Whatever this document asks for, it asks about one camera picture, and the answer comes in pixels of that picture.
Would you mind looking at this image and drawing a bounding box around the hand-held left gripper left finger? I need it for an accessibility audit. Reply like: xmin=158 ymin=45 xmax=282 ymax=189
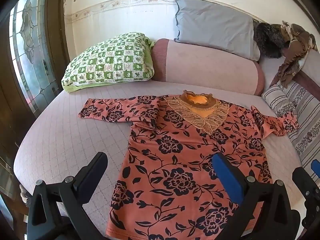
xmin=26 ymin=151 xmax=108 ymax=240

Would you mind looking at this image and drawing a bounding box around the orange floral blouse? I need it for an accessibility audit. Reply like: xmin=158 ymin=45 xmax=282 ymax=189
xmin=78 ymin=90 xmax=300 ymax=240

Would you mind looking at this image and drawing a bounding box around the stained glass window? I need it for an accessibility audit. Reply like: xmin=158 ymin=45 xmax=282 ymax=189
xmin=9 ymin=0 xmax=60 ymax=115

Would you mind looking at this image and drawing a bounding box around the dark wooden window frame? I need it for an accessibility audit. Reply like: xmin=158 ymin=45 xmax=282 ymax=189
xmin=0 ymin=0 xmax=73 ymax=240

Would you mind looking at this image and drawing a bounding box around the grey striped pillow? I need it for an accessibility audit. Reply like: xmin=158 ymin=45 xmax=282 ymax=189
xmin=261 ymin=84 xmax=298 ymax=117

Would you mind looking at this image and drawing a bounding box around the grey-blue pillow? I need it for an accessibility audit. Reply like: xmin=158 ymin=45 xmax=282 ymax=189
xmin=174 ymin=0 xmax=261 ymax=62

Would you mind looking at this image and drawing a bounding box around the pink bolster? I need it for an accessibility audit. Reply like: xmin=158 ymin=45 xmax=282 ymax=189
xmin=150 ymin=38 xmax=265 ymax=97

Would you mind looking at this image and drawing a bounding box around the brown ruffled cloth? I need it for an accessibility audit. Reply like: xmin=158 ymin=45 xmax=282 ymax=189
xmin=269 ymin=21 xmax=319 ymax=88

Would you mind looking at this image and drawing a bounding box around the dark furry cushion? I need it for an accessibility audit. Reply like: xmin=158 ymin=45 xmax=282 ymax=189
xmin=253 ymin=21 xmax=290 ymax=60

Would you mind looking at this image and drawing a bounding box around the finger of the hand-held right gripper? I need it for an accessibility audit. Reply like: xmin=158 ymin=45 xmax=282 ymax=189
xmin=292 ymin=160 xmax=320 ymax=233

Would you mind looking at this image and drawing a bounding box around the striped floral blanket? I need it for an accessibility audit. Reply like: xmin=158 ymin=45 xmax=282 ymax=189
xmin=280 ymin=81 xmax=320 ymax=170

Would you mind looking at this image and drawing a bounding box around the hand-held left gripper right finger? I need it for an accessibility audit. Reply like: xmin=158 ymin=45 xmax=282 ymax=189
xmin=211 ymin=152 xmax=304 ymax=240

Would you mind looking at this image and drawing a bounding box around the green checkered pillow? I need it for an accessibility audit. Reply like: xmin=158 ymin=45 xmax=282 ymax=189
xmin=61 ymin=32 xmax=156 ymax=93

